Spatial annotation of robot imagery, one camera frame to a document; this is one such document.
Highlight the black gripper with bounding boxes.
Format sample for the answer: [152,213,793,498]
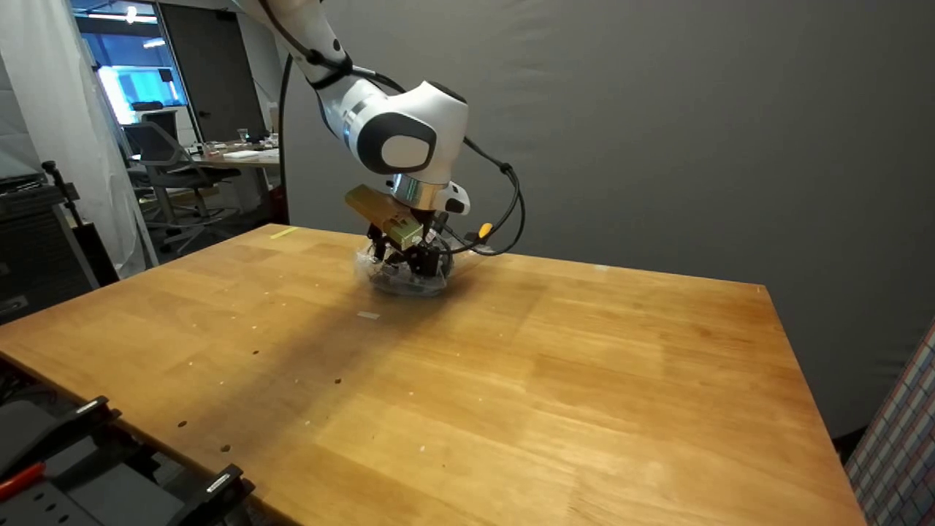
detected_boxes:
[368,213,454,276]

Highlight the clear plastic bag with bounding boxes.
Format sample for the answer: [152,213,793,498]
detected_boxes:
[353,247,454,297]

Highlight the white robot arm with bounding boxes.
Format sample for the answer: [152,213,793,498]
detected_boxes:
[234,0,472,279]

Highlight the black orange table clamp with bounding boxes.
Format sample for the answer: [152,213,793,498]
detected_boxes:
[476,222,497,243]

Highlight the black front table clamp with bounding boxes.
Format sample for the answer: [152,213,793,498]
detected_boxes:
[166,466,255,526]

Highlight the black tripod stand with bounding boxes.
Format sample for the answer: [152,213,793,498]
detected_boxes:
[41,161,121,286]

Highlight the background computer monitor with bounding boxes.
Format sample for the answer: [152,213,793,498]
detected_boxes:
[98,66,187,123]

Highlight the black left table clamp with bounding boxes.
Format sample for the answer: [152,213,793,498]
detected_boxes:
[0,397,118,481]

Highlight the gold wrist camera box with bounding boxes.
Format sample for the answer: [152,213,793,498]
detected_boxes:
[346,186,425,250]

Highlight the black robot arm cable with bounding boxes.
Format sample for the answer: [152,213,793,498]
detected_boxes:
[272,57,530,260]

